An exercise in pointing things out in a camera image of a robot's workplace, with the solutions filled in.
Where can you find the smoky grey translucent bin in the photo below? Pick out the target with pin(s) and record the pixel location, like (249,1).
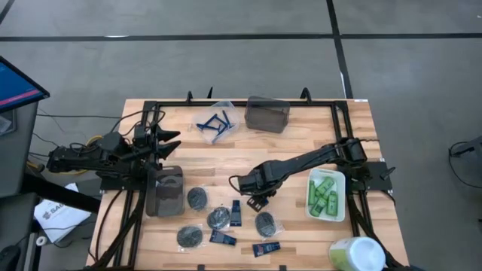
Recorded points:
(267,114)

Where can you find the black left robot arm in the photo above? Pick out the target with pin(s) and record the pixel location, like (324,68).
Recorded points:
(75,158)

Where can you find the clear plastic bin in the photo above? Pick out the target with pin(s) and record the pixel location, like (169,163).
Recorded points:
(199,116)

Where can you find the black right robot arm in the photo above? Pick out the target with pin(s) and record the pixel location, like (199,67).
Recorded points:
(309,158)

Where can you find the white tape roll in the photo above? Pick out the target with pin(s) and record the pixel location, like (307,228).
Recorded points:
(41,241)

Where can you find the black computer mouse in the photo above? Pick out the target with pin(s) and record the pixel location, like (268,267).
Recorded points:
(8,259)

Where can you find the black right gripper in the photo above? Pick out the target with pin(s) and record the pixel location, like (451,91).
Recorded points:
(258,182)

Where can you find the monitor with blue screen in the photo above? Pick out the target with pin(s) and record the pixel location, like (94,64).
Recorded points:
(15,86)

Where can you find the green travel bottle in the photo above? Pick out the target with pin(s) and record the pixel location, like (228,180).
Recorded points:
(319,206)
(312,192)
(332,203)
(325,185)

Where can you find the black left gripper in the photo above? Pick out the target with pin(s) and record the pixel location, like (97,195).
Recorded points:
(143,152)

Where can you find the dark grey plastic bin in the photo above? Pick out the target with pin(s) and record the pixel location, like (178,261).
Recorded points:
(177,203)

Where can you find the dark blue tube red print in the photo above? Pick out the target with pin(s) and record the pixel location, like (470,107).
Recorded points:
(266,248)

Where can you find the white plastic bin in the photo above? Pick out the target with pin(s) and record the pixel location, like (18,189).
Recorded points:
(340,175)

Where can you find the black puff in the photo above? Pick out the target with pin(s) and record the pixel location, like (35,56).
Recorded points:
(266,224)
(197,198)
(189,236)
(218,217)
(171,181)

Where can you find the green canister white lid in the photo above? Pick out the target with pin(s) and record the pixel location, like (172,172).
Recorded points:
(357,254)

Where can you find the grey cabinet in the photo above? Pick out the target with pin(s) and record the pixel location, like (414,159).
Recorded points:
(15,150)

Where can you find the black diagonal bar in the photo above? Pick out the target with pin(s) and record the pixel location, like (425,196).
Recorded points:
(60,192)

